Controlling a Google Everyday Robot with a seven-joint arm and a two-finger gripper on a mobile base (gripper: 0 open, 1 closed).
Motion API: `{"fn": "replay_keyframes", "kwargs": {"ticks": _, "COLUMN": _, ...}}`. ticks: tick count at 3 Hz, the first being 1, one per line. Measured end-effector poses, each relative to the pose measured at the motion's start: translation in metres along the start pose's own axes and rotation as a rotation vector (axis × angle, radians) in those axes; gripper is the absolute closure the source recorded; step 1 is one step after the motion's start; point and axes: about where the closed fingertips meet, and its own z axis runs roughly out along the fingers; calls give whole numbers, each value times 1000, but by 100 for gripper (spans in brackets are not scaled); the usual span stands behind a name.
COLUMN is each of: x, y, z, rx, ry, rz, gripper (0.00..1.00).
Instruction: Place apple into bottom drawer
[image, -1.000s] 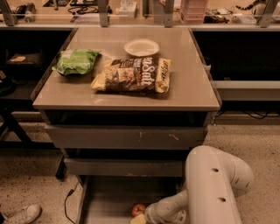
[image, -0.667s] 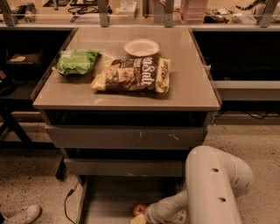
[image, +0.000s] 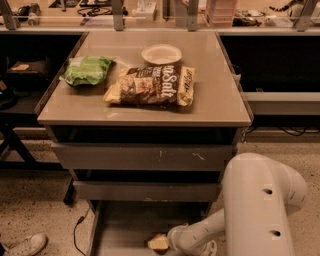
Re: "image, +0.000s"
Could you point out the grey top drawer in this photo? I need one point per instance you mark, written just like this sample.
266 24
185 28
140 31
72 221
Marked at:
140 157

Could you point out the grey drawer cabinet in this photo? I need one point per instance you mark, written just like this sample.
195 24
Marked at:
160 128

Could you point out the white paper bowl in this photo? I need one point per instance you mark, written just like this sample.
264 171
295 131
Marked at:
161 54

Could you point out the pink stacked bins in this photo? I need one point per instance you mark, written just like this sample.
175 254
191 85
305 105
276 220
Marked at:
220 13

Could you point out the grey middle drawer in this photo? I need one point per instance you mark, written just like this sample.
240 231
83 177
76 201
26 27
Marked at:
148 192

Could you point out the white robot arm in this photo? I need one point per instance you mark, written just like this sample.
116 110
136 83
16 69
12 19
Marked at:
259 194

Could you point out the green chip bag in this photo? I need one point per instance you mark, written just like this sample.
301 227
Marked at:
86 70

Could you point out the brown sea salt chip bag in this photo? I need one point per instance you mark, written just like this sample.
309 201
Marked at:
153 85

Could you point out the white sneaker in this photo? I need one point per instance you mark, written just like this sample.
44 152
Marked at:
29 246

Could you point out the grey open bottom drawer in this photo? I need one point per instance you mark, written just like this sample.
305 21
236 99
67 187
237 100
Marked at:
123 228

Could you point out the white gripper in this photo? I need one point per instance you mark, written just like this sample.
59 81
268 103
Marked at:
176 236

